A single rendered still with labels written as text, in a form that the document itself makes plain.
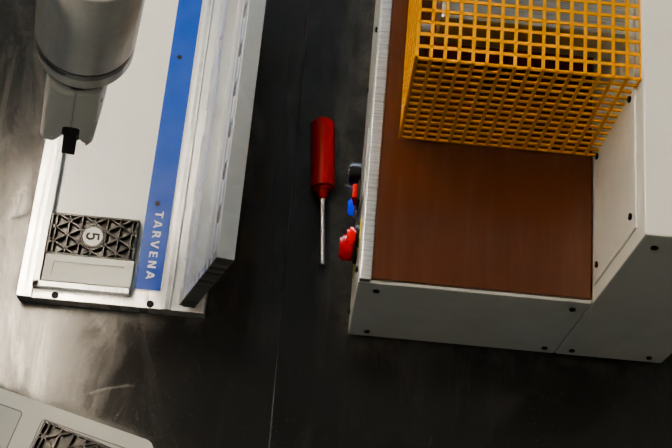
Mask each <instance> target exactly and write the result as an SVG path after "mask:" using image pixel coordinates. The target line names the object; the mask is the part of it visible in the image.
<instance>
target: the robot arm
mask: <svg viewBox="0 0 672 448"><path fill-rule="evenodd" d="M144 3H145V0H36V6H35V28H34V49H35V54H36V56H37V59H38V61H39V63H40V64H41V66H42V67H43V69H44V70H45V71H46V72H47V77H46V85H45V94H44V103H43V112H42V121H41V128H40V134H41V135H42V137H43V138H45V139H49V140H55V139H56V138H58V137H59V136H61V135H64V136H63V143H62V150H61V153H66V154H71V155H74V153H75V148H76V142H77V140H81V141H82V143H85V145H88V144H90V143H91V142H92V141H93V138H94V134H95V131H96V128H97V124H98V121H99V117H100V114H101V110H102V106H103V102H104V99H105V95H106V90H107V86H108V85H109V84H111V83H112V82H114V81H116V80H117V79H118V78H120V77H121V76H122V75H123V74H124V73H125V72H126V71H127V69H128V67H129V66H130V64H131V62H132V59H133V55H134V51H135V46H136V41H137V36H138V32H139V27H140V22H141V17H142V12H143V8H144Z"/></svg>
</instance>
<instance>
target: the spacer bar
mask: <svg viewBox="0 0 672 448"><path fill-rule="evenodd" d="M134 271H135V263H134V261H124V260H113V259H102V258H92V257H81V256H70V255H60V254H49V253H46V256H45V262H44V267H43V272H42V278H41V280H44V281H55V282H66V283H76V284H87V285H98V286H108V287H119V288H130V291H131V290H132V284H133V277H134Z"/></svg>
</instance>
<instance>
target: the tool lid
mask: <svg viewBox="0 0 672 448"><path fill-rule="evenodd" d="M265 7H266V0H221V3H220V11H219V18H218V25H217V32H216V39H215V46H214V53H213V60H212V67H211V75H210V83H209V90H208V97H207V104H206V110H207V114H206V121H205V129H204V134H203V136H202V140H201V148H200V155H199V162H198V169H197V176H196V183H195V190H194V197H193V204H192V212H191V219H190V226H189V234H188V241H187V249H186V256H185V260H186V266H185V273H184V281H183V287H182V288H181V292H180V299H179V305H181V306H187V307H192V308H195V307H196V305H197V304H198V303H199V302H200V301H201V299H202V298H203V297H204V296H205V295H206V294H207V292H208V291H209V290H210V289H211V288H212V286H213V285H214V284H215V283H216V282H217V280H218V279H219V278H220V277H221V276H222V274H223V273H224V272H225V271H226V270H227V269H228V267H229V266H230V265H231V264H232V263H233V261H234V260H235V252H236V244H237V236H238V227H239V219H240V211H241V203H242V195H243V187H244V178H245V170H246V162H247V154H248V146H249V138H250V129H251V121H252V113H253V105H254V97H255V89H256V80H257V72H258V64H259V56H260V48H261V39H262V31H263V23H264V15H265Z"/></svg>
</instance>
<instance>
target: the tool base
mask: <svg viewBox="0 0 672 448"><path fill-rule="evenodd" d="M220 3H221V0H204V3H203V10H202V17H201V24H200V31H199V38H198V45H197V52H196V58H195V65H194V72H193V79H192V86H191V93H190V100H189V107H188V114H187V121H186V128H185V134H184V141H183V148H182V155H181V162H180V169H179V176H178V183H177V190H176V197H175V203H174V210H173V217H172V224H171V231H170V238H169V245H168V252H167V259H166V266H165V273H164V279H163V286H162V290H161V291H160V292H148V291H137V290H131V294H130V297H124V296H113V295H102V294H91V293H81V292H70V291H59V290H49V289H38V288H33V286H32V280H33V275H34V269H35V264H36V259H37V253H38V248H39V243H40V237H41V232H42V227H43V221H44V216H45V211H46V205H47V200H48V195H49V189H50V184H51V179H52V173H53V168H54V163H55V157H56V152H57V147H58V141H59V137H58V138H56V139H55V140H49V139H46V141H45V146H44V151H43V156H42V162H41V167H40V172H39V177H38V182H37V188H36V193H35V198H34V203H33V208H32V214H31V219H30V224H29V229H28V234H27V240H26V245H25V250H24V255H23V260H22V266H21V271H20V276H19V281H18V286H17V292H16V296H17V298H18V299H19V301H21V302H31V303H42V304H53V305H63V306H74V307H85V308H95V309H106V310H117V311H127V312H138V313H149V314H160V315H170V316H181V317H192V318H202V319H204V318H205V313H206V305H207V298H208V292H207V294H206V295H205V296H204V297H203V298H202V299H201V301H200V302H199V303H198V304H197V305H196V307H195V308H192V307H187V306H181V305H179V299H180V292H181V288H182V287H183V281H184V273H185V266H186V260H185V256H186V249H187V241H188V234H189V226H190V219H191V212H192V204H193V197H194V190H195V183H196V176H197V169H198V162H199V155H200V148H201V140H202V136H203V134H204V129H205V121H206V114H207V110H206V104H207V97H208V90H209V83H210V75H211V67H212V60H213V53H214V46H215V39H216V32H217V25H218V18H219V11H220ZM66 160H67V154H66V153H65V156H64V162H63V167H62V173H61V178H60V183H59V189H58V194H57V200H56V205H55V211H54V212H57V209H58V203H59V198H60V192H61V187H62V181H63V176H64V170H65V165H66ZM55 291H56V292H58V293H59V296H58V298H56V299H53V298H52V297H51V294H52V293H53V292H55ZM149 300H151V301H153V302H154V306H153V307H151V308H149V307H147V305H146V303H147V301H149Z"/></svg>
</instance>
